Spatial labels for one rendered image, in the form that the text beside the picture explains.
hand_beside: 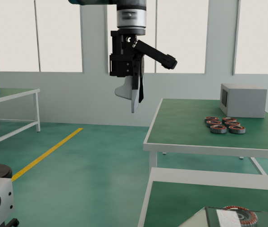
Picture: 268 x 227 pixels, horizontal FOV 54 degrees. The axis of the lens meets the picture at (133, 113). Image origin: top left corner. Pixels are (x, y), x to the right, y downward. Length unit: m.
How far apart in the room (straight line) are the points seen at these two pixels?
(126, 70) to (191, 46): 4.08
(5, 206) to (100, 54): 4.34
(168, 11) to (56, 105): 2.71
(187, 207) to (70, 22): 4.47
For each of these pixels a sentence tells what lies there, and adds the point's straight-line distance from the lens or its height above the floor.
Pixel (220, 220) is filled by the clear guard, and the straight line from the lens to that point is 0.41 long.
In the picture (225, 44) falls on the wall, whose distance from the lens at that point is 4.78.
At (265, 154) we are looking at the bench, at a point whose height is 0.72.
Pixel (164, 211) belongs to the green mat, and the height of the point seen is 0.75.
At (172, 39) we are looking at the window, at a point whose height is 1.56.
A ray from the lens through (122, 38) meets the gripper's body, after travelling 0.68.
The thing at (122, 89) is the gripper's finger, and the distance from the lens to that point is 0.64.
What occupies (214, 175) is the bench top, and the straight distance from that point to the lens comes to 1.30.
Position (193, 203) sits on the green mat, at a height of 0.75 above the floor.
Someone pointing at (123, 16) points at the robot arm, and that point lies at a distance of 0.67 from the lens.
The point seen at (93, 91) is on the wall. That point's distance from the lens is 5.01.
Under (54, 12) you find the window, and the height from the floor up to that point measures 2.05.
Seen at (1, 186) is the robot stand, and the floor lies 0.99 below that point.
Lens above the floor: 1.29
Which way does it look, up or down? 12 degrees down
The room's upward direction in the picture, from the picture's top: straight up
